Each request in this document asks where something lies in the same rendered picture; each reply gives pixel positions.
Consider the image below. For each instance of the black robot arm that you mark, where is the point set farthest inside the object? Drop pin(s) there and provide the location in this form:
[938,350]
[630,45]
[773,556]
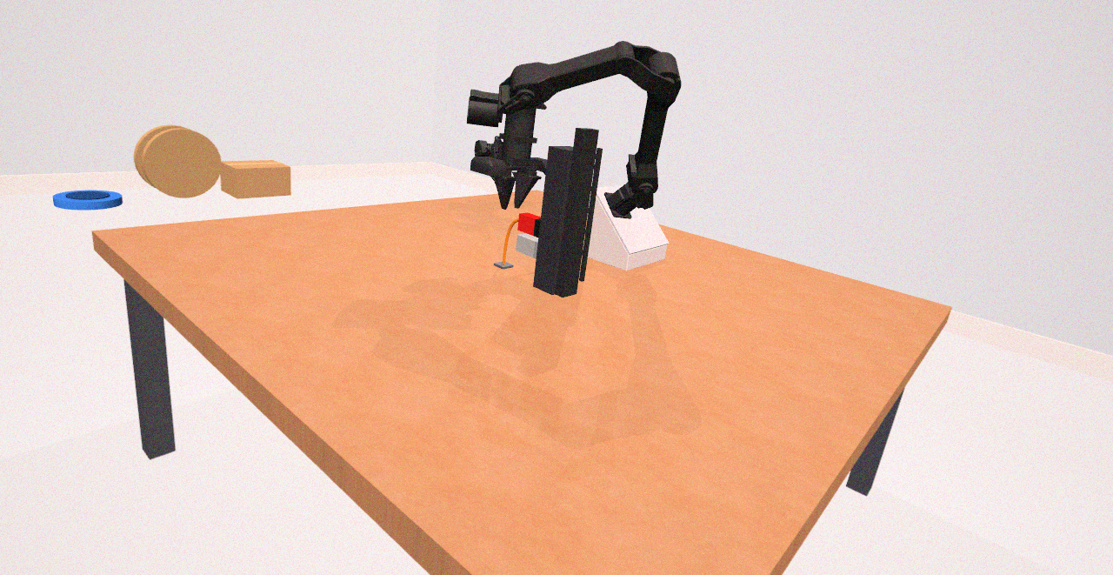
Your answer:
[531,85]

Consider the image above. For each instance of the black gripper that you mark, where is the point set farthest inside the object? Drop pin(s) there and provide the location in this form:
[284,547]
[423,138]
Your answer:
[515,156]

